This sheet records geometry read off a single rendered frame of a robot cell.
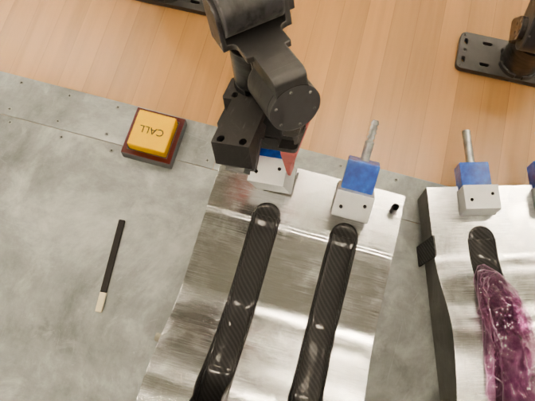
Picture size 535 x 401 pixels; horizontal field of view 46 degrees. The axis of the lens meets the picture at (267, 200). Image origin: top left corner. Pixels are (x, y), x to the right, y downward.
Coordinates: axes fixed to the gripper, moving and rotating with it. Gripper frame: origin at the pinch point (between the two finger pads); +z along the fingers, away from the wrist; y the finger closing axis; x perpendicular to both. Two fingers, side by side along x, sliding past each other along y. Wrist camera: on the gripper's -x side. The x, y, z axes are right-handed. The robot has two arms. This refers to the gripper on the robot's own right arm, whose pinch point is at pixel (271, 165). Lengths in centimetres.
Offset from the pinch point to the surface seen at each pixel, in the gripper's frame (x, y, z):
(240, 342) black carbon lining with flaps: -20.3, 1.0, 11.1
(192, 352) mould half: -23.8, -3.7, 9.4
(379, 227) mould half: -0.6, 14.8, 8.6
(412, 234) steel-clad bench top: 5.7, 18.9, 17.0
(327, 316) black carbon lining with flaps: -13.0, 10.5, 13.1
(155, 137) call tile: 5.8, -20.4, 4.6
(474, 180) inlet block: 11.2, 26.1, 9.2
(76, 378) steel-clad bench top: -27.3, -21.8, 19.5
